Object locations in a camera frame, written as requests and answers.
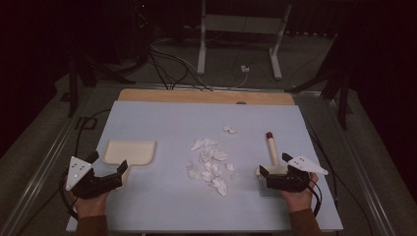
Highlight dark equipment tower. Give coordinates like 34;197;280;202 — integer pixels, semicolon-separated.
129;0;155;67

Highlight long black floor cable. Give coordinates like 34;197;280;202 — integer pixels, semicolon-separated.
16;108;112;236

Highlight person's left hand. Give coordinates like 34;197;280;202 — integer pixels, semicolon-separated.
74;192;109;219

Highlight pale blue table mat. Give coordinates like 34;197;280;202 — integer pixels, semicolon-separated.
66;100;344;233

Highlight white plug with cable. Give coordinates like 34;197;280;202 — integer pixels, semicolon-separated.
209;65;251;90

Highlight person's right hand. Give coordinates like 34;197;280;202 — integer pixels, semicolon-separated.
281;173;320;213

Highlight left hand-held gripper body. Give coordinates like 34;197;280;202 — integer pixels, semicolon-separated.
66;156;124;200

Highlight cream brush with red-tipped handle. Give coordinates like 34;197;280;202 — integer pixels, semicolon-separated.
255;131;291;198

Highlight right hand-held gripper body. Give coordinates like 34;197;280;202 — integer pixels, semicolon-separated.
267;154;328;194

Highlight cream dustpan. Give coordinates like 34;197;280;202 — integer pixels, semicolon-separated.
101;140;157;185

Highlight thin black floor cable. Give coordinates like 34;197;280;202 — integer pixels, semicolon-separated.
303;119;374;236

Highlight bundle of black floor cables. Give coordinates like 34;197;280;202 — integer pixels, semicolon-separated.
149;43;214;91

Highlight pile of white paper scraps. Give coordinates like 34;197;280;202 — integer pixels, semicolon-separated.
186;137;238;197

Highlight black rectangular bracket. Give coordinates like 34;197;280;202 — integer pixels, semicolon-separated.
75;116;98;130

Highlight metal rail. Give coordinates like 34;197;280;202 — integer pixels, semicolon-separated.
0;87;96;236
326;97;398;236

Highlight black tripod stand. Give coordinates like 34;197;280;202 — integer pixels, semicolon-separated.
284;32;354;131
59;52;136;118

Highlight right hand-held gripper cable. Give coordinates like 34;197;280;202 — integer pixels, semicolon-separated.
307;182;324;218

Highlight white metal stand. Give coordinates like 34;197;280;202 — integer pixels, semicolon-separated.
197;0;293;81

